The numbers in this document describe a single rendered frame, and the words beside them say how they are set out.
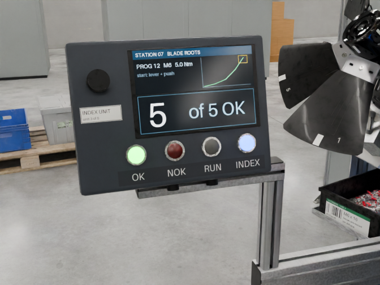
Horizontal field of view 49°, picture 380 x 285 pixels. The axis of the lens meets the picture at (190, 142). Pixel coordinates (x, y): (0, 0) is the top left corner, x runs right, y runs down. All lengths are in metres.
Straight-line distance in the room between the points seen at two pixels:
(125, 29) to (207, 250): 4.59
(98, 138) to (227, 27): 6.33
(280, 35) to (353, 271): 8.68
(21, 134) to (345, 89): 2.89
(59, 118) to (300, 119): 2.72
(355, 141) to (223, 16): 5.74
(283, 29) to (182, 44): 8.90
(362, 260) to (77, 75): 0.60
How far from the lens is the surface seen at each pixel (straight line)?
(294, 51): 1.46
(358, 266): 0.86
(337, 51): 1.37
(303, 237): 2.54
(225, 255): 2.32
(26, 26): 7.96
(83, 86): 0.53
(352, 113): 1.19
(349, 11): 1.60
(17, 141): 3.69
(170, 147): 0.53
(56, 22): 13.04
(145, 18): 6.46
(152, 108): 0.53
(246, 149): 0.56
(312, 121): 1.18
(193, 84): 0.55
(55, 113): 3.63
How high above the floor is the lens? 1.30
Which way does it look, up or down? 19 degrees down
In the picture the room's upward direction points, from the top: 1 degrees counter-clockwise
